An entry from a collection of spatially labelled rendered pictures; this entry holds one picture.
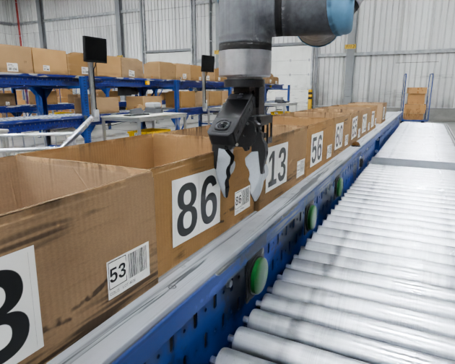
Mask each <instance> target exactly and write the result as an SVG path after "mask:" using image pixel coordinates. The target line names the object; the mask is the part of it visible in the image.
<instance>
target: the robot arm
mask: <svg viewBox="0 0 455 364"><path fill-rule="evenodd" d="M362 2H363V0H217V3H218V4H219V58H218V63H219V76H220V77H227V79H224V87H234V94H229V96H228V98H227V100H226V101H225V103H224V105H223V106H222V107H221V109H220V111H219V113H218V114H217V116H216V118H215V119H214V121H213V122H212V125H211V126H210V128H209V129H208V131H207V133H208V135H209V139H210V142H211V144H212V152H214V169H215V170H216V175H217V180H218V183H219V185H220V189H221V191H222V194H223V196H224V197H225V198H227V197H228V192H229V188H230V187H229V179H230V175H231V174H232V173H233V171H234V169H235V161H234V154H233V149H234V148H235V147H242V148H243V149H244V151H248V150H250V146H251V153H250V154H249V155H248V156H247V157H246V158H245V162H246V167H247V168H248V170H249V173H250V174H249V178H248V180H249V182H250V184H251V189H250V194H251V197H252V199H253V201H254V202H256V201H257V199H258V198H259V196H260V194H261V190H262V187H263V184H264V180H265V179H266V177H267V176H268V174H269V169H268V166H267V164H266V161H267V156H268V144H269V143H272V120H273V115H266V114H264V91H265V79H263V77H270V76H271V70H272V37H282V36H283V37H287V36H297V37H298V38H299V39H300V40H301V41H302V42H303V43H305V44H306V45H307V46H311V47H323V46H327V45H328V44H330V43H332V42H333V41H334V40H335V39H336V38H337V36H342V35H347V34H349V33H351V32H352V25H353V15H354V13H355V12H356V11H357V10H358V8H359V7H360V5H361V3H362ZM269 123H270V137H269ZM264 125H266V132H264ZM264 138H266V141H265V139H264Z"/></svg>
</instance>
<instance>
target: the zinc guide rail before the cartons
mask: <svg viewBox="0 0 455 364"><path fill-rule="evenodd" d="M401 113H402V111H398V112H397V113H395V114H394V115H393V116H391V117H390V118H388V119H387V120H385V121H384V122H383V123H381V124H380V125H379V126H377V127H376V128H375V129H373V130H372V131H370V132H369V133H367V134H366V135H365V136H363V137H362V138H360V139H359V140H357V142H359V143H360V147H351V145H350V146H349V147H348V148H347V149H345V150H344V151H342V152H341V153H339V154H338V155H337V156H336V157H334V158H332V159H331V160H330V161H328V162H327V163H326V164H324V165H322V166H321V167H320V168H319V169H317V170H316V171H314V172H313V173H312V174H310V175H309V176H307V177H306V178H304V179H303V180H302V181H301V182H299V183H297V184H296V185H295V186H293V187H292V188H291V189H289V190H288V191H286V192H285V193H284V194H283V195H281V196H279V197H278V198H277V199H275V200H274V201H273V202H271V203H270V204H268V205H267V206H265V207H264V208H263V209H261V210H260V211H258V212H257V213H256V214H254V215H253V216H252V217H250V218H248V219H247V220H246V221H245V222H243V223H242V224H240V225H239V226H237V227H236V228H235V229H233V230H232V231H230V232H229V233H228V234H227V235H225V236H223V237H222V238H221V239H219V240H218V241H217V242H215V243H214V244H212V245H211V246H210V247H209V248H207V249H205V250H204V251H202V252H201V253H200V254H199V255H197V256H195V257H194V258H193V259H192V260H190V261H189V262H187V263H186V264H184V265H183V266H182V267H180V268H179V269H177V270H176V271H174V273H172V274H170V275H169V276H168V277H166V278H165V279H164V280H162V281H161V282H159V283H158V284H156V285H155V286H154V287H152V288H151V289H150V290H148V291H146V293H144V294H143V295H141V296H140V297H138V298H137V299H136V300H134V301H133V302H131V303H130V304H128V305H127V306H126V307H125V308H123V309H121V310H120V311H119V312H118V313H116V314H115V315H113V316H111V317H110V318H109V319H108V320H106V321H105V322H103V323H102V324H101V325H99V326H98V327H96V328H95V329H93V330H92V331H91V332H90V333H88V334H87V335H85V336H84V337H83V338H81V339H80V340H78V341H77V342H75V343H74V344H73V345H72V346H70V347H68V348H67V349H66V350H64V351H63V352H62V353H60V354H59V355H57V356H56V357H55V358H53V359H52V360H50V361H49V362H47V363H46V364H111V363H112V362H114V361H115V360H116V359H117V358H118V357H120V356H121V355H122V354H123V353H124V352H125V351H127V350H128V349H129V348H130V347H131V346H132V345H133V344H134V343H136V342H137V341H138V340H139V339H141V338H142V337H143V336H144V335H145V334H146V333H147V332H148V331H149V330H150V329H152V328H153V327H154V326H155V325H157V324H158V323H159V322H160V321H161V320H163V319H164V318H165V317H166V316H167V315H168V314H169V313H170V312H171V311H173V310H174V309H175V308H176V307H177V306H179V305H180V304H181V303H182V302H183V301H184V300H185V299H187V298H188V297H189V296H190V295H191V294H192V293H194V292H195V291H196V290H197V289H198V288H200V287H201V286H202V285H203V284H204V283H205V282H206V281H207V280H208V279H210V278H211V277H212V276H213V275H214V274H216V273H217V272H218V271H219V270H221V268H223V267H224V265H226V264H227V263H228V262H229V261H231V260H232V259H233V258H234V257H235V256H237V255H238V254H239V253H240V252H241V251H242V250H243V249H244V248H245V247H247V246H248V245H249V244H250V243H252V242H253V241H254V240H255V239H256V238H258V237H259V236H260V235H261V234H262V233H263V232H264V231H265V230H266V229H268V228H269V227H270V226H271V225H272V224H274V223H275V222H276V221H277V220H278V219H279V218H281V216H283V215H284V214H285V213H286V212H287V211H288V210H290V209H291V208H292V207H293V206H295V205H296V204H297V203H298V202H299V201H300V200H301V199H302V198H303V197H304V196H306V195H307V194H308V193H309V192H311V191H312V190H313V189H314V188H315V187H317V185H319V184H320V183H321V182H322V181H323V180H324V179H325V178H327V177H328V176H329V175H330V174H332V173H333V172H334V171H335V170H336V169H337V168H338V167H339V166H340V165H342V164H343V163H344V162H345V161H346V160H348V159H349V158H350V157H351V156H352V155H354V154H355V153H356V152H357V151H358V150H359V149H360V148H361V147H363V146H364V145H365V144H366V143H367V142H369V141H370V140H371V139H372V138H373V137H374V136H375V135H377V133H379V132H380V131H381V130H382V129H383V128H385V127H386V126H387V125H388V124H390V123H391V122H392V121H393V120H394V119H395V118H396V117H397V116H398V115H399V114H401Z"/></svg>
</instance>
